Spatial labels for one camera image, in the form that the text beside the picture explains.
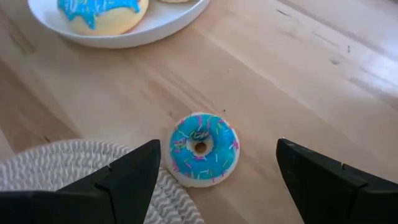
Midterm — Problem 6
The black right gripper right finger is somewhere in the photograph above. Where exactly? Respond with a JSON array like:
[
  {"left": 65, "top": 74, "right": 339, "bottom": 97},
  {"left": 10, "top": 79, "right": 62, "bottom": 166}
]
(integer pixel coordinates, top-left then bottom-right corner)
[{"left": 275, "top": 138, "right": 398, "bottom": 224}]

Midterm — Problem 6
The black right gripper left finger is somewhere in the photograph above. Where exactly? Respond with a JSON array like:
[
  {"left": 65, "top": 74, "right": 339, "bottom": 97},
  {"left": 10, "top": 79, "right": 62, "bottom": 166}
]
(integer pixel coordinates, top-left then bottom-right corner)
[{"left": 58, "top": 139, "right": 162, "bottom": 224}]

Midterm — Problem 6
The large yellow blue-iced donut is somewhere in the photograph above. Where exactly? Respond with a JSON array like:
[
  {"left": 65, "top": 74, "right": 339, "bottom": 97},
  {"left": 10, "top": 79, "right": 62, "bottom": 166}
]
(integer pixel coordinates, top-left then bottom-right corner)
[{"left": 56, "top": 0, "right": 150, "bottom": 36}]

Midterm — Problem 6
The round woven white mat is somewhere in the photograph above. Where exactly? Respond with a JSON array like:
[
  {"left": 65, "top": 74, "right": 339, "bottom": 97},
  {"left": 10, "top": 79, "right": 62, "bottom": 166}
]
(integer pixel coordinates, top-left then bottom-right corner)
[{"left": 0, "top": 139, "right": 206, "bottom": 224}]

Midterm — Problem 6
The small blue sprinkled donut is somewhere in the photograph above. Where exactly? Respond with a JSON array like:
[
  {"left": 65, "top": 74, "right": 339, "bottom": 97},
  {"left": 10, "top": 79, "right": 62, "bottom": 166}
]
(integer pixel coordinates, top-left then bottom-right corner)
[{"left": 164, "top": 111, "right": 241, "bottom": 189}]

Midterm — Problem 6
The white round plate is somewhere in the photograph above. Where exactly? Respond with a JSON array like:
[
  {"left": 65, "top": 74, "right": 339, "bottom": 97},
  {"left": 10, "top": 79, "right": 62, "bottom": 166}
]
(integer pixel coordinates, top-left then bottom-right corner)
[{"left": 27, "top": 0, "right": 211, "bottom": 49}]

